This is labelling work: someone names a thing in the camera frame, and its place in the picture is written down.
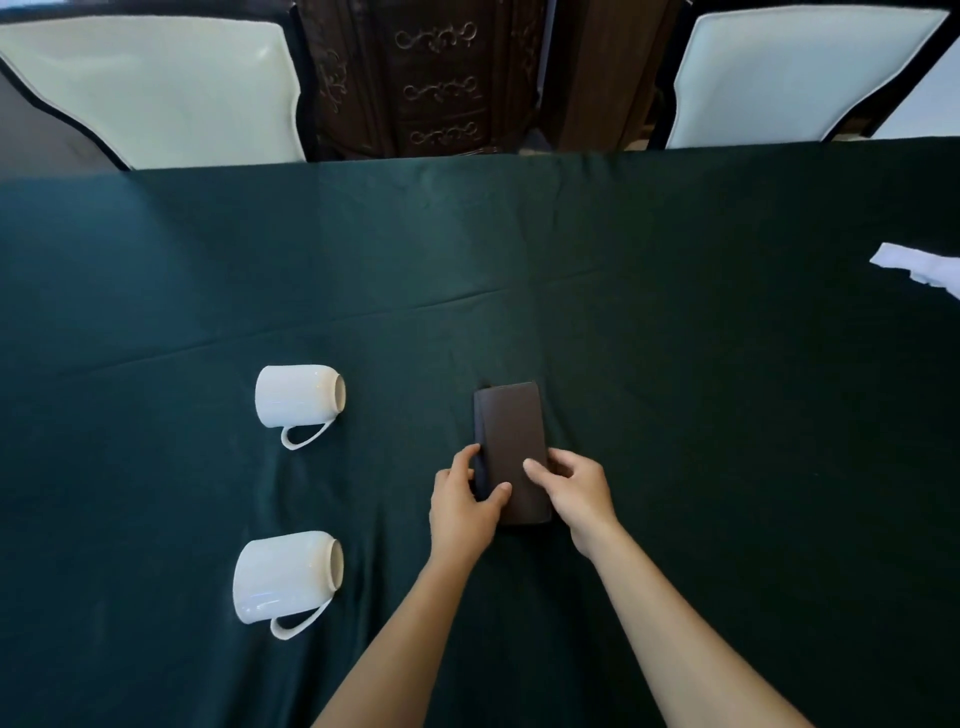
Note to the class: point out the person's right thumb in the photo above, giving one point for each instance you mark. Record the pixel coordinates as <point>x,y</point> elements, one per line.
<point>541,478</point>

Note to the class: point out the person's right forearm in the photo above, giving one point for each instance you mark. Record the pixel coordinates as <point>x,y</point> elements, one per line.
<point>675,637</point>

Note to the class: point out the person's left hand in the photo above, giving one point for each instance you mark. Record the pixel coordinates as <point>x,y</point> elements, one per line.
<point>459,519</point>

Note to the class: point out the person's left forearm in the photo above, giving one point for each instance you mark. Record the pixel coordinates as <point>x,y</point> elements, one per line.
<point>394,649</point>

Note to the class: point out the carved dark wooden cabinet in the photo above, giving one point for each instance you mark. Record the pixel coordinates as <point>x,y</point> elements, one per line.
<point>431,75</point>

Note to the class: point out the white ceramic mug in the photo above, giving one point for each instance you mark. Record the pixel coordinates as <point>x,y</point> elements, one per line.
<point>296,397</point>
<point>281,574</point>

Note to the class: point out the dark green tablecloth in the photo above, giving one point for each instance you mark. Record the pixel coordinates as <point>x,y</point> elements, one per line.
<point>675,375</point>

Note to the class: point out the white cloth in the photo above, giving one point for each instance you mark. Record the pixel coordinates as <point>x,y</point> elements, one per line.
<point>919,266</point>

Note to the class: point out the person's right hand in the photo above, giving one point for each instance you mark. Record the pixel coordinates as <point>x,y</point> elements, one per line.
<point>581,499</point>

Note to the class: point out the person's left thumb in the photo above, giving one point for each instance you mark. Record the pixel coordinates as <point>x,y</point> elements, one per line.
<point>495,501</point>

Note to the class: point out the white upholstered chair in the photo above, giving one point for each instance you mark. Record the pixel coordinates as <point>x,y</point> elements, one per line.
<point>161,90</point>
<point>795,71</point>

